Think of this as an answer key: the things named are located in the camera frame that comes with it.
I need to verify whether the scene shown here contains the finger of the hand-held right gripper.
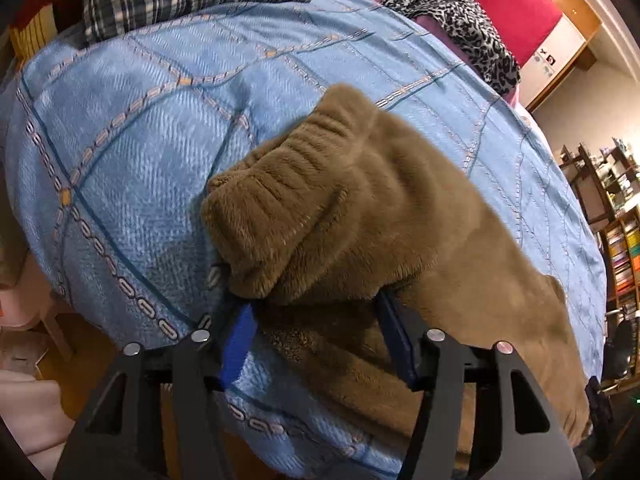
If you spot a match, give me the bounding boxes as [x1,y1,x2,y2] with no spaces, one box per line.
[586,376,616,433]

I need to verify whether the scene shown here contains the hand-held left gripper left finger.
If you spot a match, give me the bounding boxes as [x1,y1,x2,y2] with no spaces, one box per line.
[52,304,259,480]

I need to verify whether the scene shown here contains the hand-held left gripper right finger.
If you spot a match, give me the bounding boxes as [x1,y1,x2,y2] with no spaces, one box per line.
[375,291,584,480]

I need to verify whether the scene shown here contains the brown fleece pants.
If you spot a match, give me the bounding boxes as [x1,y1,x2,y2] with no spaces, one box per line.
[200,82,593,471]

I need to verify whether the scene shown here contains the black office chair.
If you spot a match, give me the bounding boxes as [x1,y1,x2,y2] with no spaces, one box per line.
[600,316,637,386]

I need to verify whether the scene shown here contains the blue patterned blanket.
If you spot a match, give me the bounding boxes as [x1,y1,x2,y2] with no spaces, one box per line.
[5,0,608,479]

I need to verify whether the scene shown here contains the pale pink cloth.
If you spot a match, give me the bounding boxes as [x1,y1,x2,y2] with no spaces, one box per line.
[0,369,68,467]

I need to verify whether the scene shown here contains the white wardrobe door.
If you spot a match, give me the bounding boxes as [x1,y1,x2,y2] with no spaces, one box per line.
[520,12,590,107]

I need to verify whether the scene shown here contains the leopard print cloth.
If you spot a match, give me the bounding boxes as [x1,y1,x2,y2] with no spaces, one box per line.
[380,0,522,96]

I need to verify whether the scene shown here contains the red headboard panel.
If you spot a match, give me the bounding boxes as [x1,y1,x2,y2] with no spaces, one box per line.
[427,0,563,68]

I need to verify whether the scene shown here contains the yellow striped cloth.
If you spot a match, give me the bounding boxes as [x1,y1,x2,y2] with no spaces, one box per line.
[10,5,57,63]

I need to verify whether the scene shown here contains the dark wall shelf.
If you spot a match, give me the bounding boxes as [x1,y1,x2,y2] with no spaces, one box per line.
[557,137,640,233]

